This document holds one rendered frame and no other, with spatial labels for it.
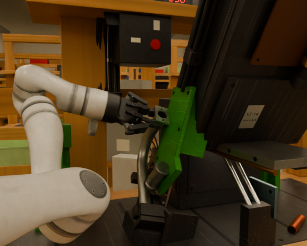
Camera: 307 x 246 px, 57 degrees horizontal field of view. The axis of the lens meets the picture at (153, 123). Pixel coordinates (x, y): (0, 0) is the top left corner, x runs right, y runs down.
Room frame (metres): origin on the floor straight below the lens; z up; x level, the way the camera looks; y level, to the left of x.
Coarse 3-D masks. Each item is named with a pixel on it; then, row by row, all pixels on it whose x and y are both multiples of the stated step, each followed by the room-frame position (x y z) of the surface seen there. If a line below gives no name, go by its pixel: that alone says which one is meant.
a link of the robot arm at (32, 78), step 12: (24, 72) 0.61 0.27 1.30; (36, 72) 0.62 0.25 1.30; (48, 72) 0.65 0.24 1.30; (24, 84) 0.60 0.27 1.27; (36, 84) 0.61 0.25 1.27; (48, 84) 0.62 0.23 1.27; (60, 84) 0.64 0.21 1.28; (72, 84) 0.66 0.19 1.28; (60, 96) 0.63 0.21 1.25; (72, 96) 0.64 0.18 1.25; (84, 96) 0.65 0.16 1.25; (60, 108) 0.65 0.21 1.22; (72, 108) 0.65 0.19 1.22
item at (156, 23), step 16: (128, 16) 0.89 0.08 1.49; (144, 16) 0.91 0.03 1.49; (160, 16) 0.92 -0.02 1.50; (128, 32) 0.89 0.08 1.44; (144, 32) 0.91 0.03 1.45; (160, 32) 0.92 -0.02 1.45; (128, 48) 0.89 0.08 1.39; (144, 48) 0.91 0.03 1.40; (160, 48) 0.92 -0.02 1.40; (128, 64) 0.94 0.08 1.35; (144, 64) 0.94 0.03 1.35; (160, 64) 0.94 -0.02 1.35
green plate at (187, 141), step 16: (176, 96) 0.73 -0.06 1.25; (192, 96) 0.66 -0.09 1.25; (176, 112) 0.70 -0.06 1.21; (192, 112) 0.68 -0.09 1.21; (176, 128) 0.68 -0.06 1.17; (192, 128) 0.68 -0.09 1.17; (160, 144) 0.74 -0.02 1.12; (176, 144) 0.65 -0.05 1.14; (192, 144) 0.68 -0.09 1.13; (160, 160) 0.72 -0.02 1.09
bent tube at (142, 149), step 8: (160, 112) 0.75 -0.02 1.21; (168, 112) 0.75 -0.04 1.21; (160, 120) 0.71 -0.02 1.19; (168, 120) 0.73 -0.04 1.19; (152, 128) 0.75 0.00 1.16; (144, 136) 0.78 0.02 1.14; (152, 136) 0.77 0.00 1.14; (144, 144) 0.78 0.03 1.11; (144, 152) 0.78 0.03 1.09; (144, 160) 0.77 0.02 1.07; (144, 168) 0.75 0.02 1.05; (144, 176) 0.73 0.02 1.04; (144, 192) 0.69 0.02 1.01; (144, 200) 0.67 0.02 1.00
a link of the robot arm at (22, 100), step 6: (18, 90) 0.62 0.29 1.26; (12, 96) 0.64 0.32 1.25; (18, 96) 0.62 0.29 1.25; (24, 96) 0.62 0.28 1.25; (30, 96) 0.62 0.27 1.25; (36, 96) 0.58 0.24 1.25; (42, 96) 0.59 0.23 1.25; (18, 102) 0.63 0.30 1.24; (24, 102) 0.58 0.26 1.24; (30, 102) 0.57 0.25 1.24; (36, 102) 0.57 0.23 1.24; (42, 102) 0.57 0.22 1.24; (48, 102) 0.58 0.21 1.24; (18, 108) 0.61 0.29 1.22; (24, 108) 0.57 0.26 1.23
